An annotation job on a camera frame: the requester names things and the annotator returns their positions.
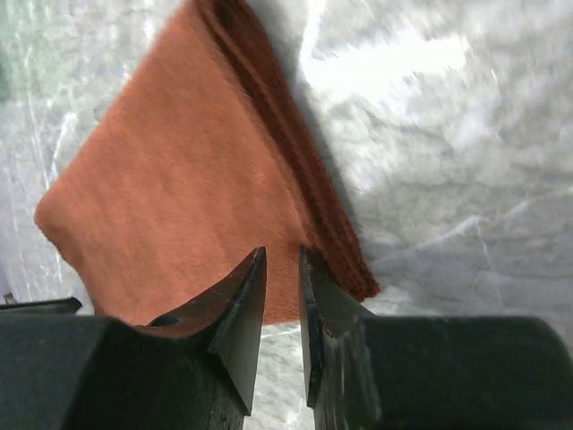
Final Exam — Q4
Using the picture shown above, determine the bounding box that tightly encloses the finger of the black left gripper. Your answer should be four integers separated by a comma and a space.
0, 297, 82, 314

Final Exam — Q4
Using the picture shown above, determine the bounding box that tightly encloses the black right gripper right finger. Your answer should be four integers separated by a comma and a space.
299, 248, 572, 429

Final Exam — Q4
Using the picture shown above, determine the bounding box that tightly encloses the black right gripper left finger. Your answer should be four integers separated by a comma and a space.
1, 248, 267, 429

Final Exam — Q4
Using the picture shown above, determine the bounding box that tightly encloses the brown towel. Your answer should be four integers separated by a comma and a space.
35, 1, 380, 324

